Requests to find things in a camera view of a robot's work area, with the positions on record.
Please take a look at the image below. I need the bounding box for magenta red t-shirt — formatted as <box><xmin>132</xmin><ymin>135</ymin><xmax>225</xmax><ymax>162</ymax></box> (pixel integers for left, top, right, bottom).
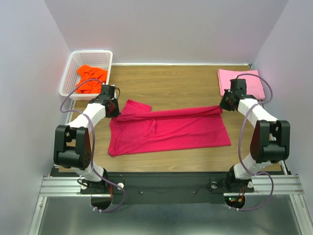
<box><xmin>108</xmin><ymin>100</ymin><xmax>231</xmax><ymax>157</ymax></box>

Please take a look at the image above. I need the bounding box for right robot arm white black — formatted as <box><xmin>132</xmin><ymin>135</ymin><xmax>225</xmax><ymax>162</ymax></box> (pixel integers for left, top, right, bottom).
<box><xmin>220</xmin><ymin>74</ymin><xmax>291</xmax><ymax>192</ymax></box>

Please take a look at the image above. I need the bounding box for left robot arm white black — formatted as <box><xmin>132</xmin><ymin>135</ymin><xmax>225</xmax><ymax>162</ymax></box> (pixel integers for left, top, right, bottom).
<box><xmin>53</xmin><ymin>84</ymin><xmax>120</xmax><ymax>193</ymax></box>

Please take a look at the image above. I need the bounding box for folded light pink t-shirt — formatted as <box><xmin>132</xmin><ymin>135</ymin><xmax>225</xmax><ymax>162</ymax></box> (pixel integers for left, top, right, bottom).
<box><xmin>217</xmin><ymin>69</ymin><xmax>266</xmax><ymax>100</ymax></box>

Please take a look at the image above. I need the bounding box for orange t-shirt in basket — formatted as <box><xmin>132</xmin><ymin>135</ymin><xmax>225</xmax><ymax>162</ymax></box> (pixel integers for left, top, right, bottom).
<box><xmin>76</xmin><ymin>65</ymin><xmax>108</xmax><ymax>94</ymax></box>

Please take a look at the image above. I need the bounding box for white plastic laundry basket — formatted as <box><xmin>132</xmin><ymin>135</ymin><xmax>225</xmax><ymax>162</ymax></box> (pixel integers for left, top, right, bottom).
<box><xmin>59</xmin><ymin>50</ymin><xmax>113</xmax><ymax>100</ymax></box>

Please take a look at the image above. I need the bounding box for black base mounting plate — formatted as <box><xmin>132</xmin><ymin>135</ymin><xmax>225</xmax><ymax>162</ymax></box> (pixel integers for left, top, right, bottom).
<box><xmin>76</xmin><ymin>172</ymin><xmax>254</xmax><ymax>209</ymax></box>

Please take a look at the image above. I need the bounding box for aluminium frame rail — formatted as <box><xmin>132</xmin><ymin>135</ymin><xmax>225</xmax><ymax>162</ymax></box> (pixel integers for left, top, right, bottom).
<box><xmin>28</xmin><ymin>100</ymin><xmax>92</xmax><ymax>235</ymax></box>

